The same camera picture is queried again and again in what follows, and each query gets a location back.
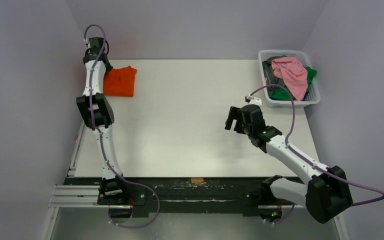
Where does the orange t-shirt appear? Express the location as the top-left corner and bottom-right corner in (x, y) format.
(103, 65), (137, 97)

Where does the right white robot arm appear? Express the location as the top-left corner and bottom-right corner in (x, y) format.
(225, 104), (354, 224)

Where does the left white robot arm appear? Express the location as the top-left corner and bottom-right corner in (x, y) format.
(76, 47), (129, 205)

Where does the green t-shirt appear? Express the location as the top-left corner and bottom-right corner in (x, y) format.
(268, 66), (318, 101)

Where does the grey t-shirt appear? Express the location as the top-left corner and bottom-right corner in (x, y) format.
(262, 55), (290, 101)

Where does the pink t-shirt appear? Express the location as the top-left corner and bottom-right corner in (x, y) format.
(271, 56), (308, 101)

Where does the white plastic laundry basket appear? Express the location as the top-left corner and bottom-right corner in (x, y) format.
(258, 49), (321, 108)

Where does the brown tape piece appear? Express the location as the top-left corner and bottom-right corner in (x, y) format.
(190, 177), (205, 185)

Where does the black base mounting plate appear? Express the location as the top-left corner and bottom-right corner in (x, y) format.
(62, 176), (307, 220)

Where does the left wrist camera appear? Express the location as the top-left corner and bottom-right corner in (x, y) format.
(83, 37), (109, 56)

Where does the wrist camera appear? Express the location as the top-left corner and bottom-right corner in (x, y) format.
(244, 95), (263, 106)
(83, 37), (109, 56)

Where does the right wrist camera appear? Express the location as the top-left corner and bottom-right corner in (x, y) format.
(244, 95), (263, 106)

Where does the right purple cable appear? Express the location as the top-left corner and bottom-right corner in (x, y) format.
(244, 83), (384, 226)

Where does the purple cable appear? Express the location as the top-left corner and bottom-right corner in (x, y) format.
(83, 24), (161, 230)
(244, 83), (384, 226)

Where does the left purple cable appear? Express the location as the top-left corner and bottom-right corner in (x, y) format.
(83, 24), (161, 230)

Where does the aluminium frame rail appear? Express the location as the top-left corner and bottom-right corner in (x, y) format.
(39, 122), (102, 240)

